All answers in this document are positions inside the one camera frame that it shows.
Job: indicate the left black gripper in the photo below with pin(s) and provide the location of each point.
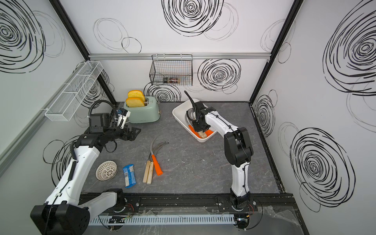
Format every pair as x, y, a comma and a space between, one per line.
132, 135

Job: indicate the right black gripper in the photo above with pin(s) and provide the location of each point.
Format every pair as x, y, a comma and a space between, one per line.
196, 128

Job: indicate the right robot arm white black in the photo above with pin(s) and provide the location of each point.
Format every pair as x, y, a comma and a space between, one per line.
237, 148

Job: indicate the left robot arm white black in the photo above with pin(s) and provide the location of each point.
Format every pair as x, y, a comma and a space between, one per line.
62, 214

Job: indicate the white rectangular storage box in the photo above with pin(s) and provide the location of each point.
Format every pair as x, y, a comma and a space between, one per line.
180, 116

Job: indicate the white round sink strainer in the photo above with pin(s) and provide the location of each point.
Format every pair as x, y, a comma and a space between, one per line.
106, 171

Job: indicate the front yellow toast slice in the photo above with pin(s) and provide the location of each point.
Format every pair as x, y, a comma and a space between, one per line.
134, 102

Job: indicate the yellow toast slice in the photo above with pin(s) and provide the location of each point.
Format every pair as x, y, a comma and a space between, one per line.
136, 94
134, 102

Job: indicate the mint green toaster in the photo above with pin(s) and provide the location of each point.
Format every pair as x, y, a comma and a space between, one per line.
149, 113

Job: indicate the small jar in basket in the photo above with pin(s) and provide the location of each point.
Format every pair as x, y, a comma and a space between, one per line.
171, 80

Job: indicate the blue snack packet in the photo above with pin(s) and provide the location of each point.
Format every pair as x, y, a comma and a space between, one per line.
129, 176

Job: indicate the rear yellow toast slice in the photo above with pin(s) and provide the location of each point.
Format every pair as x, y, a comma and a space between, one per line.
136, 94

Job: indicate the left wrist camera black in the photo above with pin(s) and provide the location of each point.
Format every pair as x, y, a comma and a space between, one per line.
99, 122

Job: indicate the white mesh wall shelf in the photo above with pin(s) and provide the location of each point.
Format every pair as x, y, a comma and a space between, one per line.
74, 91

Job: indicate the black wire wall basket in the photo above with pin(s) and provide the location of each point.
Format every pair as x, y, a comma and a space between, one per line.
171, 65

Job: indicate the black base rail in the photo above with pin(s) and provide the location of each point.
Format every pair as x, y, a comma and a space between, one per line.
136, 202

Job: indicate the white slotted cable duct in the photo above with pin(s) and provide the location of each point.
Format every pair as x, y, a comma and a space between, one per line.
190, 219

